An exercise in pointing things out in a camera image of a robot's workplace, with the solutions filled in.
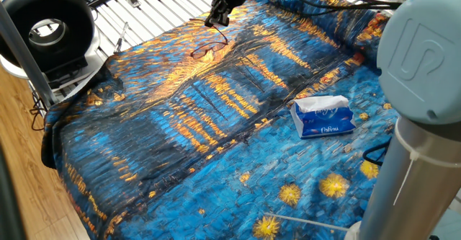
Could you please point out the dark blurry frame edge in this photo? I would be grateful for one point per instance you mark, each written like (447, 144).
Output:
(7, 204)

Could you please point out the thin red-framed glasses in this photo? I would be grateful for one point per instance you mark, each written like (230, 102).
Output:
(200, 52)

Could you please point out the starry night painted tablecloth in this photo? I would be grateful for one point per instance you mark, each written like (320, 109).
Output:
(180, 142)

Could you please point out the grey aluminium post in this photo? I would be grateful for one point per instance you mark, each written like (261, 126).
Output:
(29, 63)

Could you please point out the grey light-blue robot arm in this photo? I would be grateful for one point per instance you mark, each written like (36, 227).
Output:
(417, 52)

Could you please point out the blue white tissue pack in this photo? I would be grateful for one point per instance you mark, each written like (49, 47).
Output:
(324, 123)

